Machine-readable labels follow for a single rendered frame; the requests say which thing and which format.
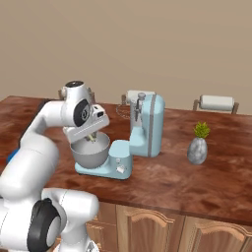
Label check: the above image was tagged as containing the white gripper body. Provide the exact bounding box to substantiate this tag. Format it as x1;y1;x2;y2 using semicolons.
62;114;111;144

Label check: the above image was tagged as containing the grey metal mixer bowl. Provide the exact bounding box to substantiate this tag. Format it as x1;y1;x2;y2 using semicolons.
69;131;111;170

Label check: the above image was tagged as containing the light blue stand mixer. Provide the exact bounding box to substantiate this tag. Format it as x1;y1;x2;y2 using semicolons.
74;93;166;181

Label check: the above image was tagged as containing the blue object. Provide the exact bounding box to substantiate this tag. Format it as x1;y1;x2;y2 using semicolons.
6;149;21;164

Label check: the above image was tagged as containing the wooden cupboard door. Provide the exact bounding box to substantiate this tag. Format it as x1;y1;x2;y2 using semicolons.
84;201;119;252
178;216;252;252
115;205;185;252

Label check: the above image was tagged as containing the green plant in grey vase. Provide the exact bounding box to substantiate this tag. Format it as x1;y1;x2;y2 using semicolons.
186;121;212;165

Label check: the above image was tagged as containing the thin wire stand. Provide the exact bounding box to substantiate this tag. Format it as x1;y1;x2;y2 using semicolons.
115;103;133;121

